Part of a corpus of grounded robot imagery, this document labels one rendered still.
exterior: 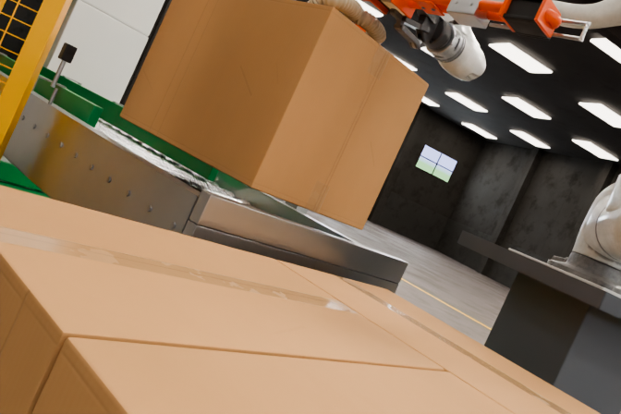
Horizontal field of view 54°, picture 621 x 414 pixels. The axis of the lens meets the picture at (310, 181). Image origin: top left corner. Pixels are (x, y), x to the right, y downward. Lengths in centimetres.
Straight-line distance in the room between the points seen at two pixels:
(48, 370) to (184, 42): 120
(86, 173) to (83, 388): 104
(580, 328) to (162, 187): 99
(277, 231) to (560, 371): 75
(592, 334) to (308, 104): 86
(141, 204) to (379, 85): 59
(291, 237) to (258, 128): 24
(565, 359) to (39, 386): 127
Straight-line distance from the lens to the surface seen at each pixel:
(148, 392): 43
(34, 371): 50
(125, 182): 131
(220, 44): 147
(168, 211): 117
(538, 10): 122
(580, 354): 160
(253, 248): 120
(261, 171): 123
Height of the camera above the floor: 72
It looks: 1 degrees down
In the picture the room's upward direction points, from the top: 25 degrees clockwise
